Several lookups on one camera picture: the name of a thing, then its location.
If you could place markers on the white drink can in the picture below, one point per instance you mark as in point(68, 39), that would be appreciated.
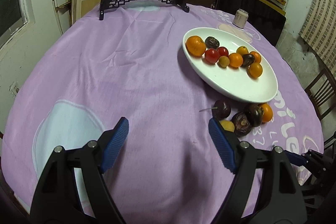
point(240, 18)

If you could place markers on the dark wrinkled passion fruit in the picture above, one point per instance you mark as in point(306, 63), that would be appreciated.
point(212, 42)

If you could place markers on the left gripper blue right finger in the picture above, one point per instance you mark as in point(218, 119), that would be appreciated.
point(225, 142)

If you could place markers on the central orange tangerine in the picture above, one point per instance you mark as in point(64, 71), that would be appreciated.
point(255, 70)

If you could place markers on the orange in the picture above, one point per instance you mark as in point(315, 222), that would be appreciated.
point(267, 112)
point(257, 56)
point(242, 50)

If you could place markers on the yellow longan fruit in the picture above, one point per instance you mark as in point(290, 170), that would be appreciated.
point(228, 125)
point(223, 61)

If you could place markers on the wooden chair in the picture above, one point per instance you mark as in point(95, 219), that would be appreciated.
point(320, 91)

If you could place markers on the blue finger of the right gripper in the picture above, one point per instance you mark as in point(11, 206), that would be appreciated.
point(295, 159)

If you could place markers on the black folding screen panel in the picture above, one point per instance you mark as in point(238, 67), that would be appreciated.
point(264, 18)

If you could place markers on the red cherry tomato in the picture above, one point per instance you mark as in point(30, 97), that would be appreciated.
point(211, 56)
point(223, 51)

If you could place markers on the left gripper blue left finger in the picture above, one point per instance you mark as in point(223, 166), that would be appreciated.
point(112, 142)

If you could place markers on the large orange tangerine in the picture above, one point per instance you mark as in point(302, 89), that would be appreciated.
point(195, 46)

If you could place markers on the purple smile tablecloth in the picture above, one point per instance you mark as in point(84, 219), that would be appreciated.
point(131, 64)

